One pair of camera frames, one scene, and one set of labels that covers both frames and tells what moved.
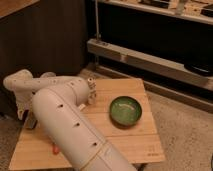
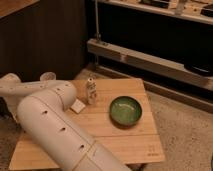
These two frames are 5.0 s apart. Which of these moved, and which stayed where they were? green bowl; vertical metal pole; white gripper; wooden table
Moved: white gripper
Stayed: green bowl; vertical metal pole; wooden table
